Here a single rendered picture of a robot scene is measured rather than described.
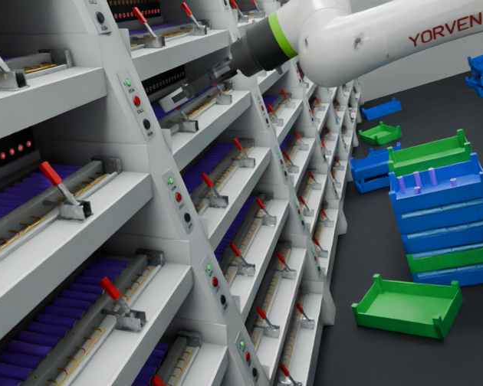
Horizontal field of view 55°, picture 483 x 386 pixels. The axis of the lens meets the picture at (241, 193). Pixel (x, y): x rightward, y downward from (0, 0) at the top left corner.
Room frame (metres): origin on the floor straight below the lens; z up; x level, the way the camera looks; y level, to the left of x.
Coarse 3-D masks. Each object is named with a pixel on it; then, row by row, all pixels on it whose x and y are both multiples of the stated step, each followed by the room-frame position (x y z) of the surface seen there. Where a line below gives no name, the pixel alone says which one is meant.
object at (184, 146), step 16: (192, 80) 1.50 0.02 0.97; (224, 80) 1.46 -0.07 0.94; (240, 80) 1.44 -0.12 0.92; (240, 96) 1.35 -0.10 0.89; (208, 112) 1.19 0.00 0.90; (224, 112) 1.19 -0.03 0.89; (240, 112) 1.33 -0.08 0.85; (208, 128) 1.07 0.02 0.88; (224, 128) 1.19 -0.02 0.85; (176, 144) 0.94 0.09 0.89; (192, 144) 0.98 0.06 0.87; (208, 144) 1.07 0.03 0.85; (176, 160) 0.90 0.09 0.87
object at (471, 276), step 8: (464, 272) 1.37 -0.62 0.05; (472, 272) 1.36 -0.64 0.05; (480, 272) 1.35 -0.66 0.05; (416, 280) 1.43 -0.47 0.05; (424, 280) 1.42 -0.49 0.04; (432, 280) 1.41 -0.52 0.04; (440, 280) 1.40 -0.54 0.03; (448, 280) 1.39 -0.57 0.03; (456, 280) 1.38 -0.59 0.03; (464, 280) 1.37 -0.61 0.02; (472, 280) 1.36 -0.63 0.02; (480, 280) 1.35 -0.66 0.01
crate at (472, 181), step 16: (448, 176) 1.54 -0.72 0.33; (464, 176) 1.51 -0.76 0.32; (480, 176) 1.33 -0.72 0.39; (400, 192) 1.58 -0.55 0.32; (432, 192) 1.38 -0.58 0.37; (448, 192) 1.37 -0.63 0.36; (464, 192) 1.35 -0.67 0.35; (480, 192) 1.33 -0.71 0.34; (400, 208) 1.43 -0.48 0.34; (416, 208) 1.41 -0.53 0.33
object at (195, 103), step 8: (216, 88) 1.37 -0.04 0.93; (224, 88) 1.44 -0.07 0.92; (200, 96) 1.27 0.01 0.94; (184, 104) 1.19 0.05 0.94; (192, 104) 1.19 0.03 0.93; (200, 104) 1.24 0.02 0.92; (176, 112) 1.11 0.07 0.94; (184, 112) 1.14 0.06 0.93; (192, 112) 1.19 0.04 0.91; (160, 120) 1.04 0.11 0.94; (176, 120) 1.09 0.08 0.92; (168, 128) 1.05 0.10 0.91
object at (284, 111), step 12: (264, 96) 2.07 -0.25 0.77; (276, 96) 2.07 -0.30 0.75; (288, 96) 2.08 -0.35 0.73; (300, 96) 2.08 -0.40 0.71; (276, 108) 1.90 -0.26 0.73; (288, 108) 1.91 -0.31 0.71; (300, 108) 2.01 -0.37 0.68; (276, 120) 1.67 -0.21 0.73; (288, 120) 1.74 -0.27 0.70; (276, 132) 1.52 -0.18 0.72
